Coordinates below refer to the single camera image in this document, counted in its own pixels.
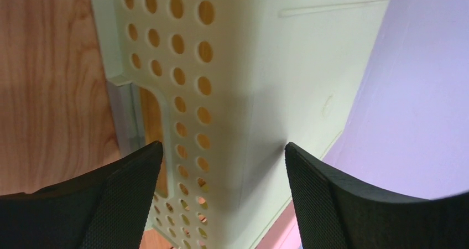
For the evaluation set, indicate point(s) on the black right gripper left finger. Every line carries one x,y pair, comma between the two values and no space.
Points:
105,208

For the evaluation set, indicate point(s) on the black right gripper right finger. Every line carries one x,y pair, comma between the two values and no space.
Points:
336,210

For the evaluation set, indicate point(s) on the green perforated tray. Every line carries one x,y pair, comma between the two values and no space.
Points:
229,83

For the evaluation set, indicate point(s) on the pink perforated tray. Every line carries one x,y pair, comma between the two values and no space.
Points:
284,234

